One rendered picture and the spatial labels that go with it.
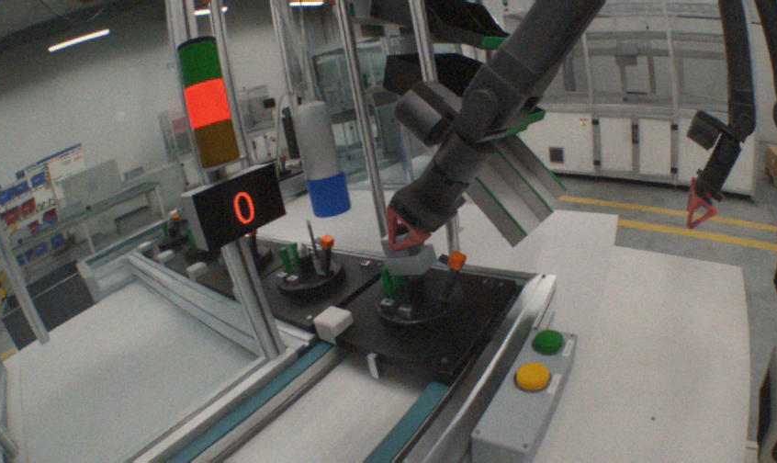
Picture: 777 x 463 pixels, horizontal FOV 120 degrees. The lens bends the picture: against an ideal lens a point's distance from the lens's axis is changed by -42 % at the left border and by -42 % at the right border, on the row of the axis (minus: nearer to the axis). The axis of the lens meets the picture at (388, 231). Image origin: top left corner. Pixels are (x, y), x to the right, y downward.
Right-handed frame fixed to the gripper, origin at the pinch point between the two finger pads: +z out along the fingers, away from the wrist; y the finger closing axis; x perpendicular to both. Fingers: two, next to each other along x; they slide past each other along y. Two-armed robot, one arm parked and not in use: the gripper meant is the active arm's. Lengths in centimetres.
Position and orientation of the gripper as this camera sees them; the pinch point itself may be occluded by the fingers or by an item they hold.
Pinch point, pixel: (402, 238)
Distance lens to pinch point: 56.4
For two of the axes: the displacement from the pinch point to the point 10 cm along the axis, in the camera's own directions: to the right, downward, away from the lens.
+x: 7.0, 6.8, -2.0
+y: -5.8, 4.0, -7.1
